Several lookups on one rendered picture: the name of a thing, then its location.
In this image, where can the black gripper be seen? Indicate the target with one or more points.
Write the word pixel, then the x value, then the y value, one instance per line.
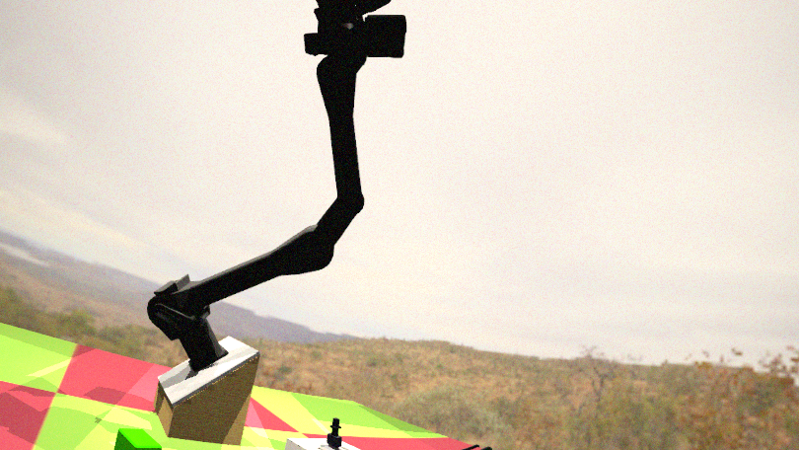
pixel 325 5

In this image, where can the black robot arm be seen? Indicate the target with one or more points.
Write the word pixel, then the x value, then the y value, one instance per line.
pixel 180 307

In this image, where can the green cube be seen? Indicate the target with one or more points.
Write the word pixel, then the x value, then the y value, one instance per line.
pixel 135 439

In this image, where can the white cube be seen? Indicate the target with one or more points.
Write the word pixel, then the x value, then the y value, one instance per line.
pixel 314 444

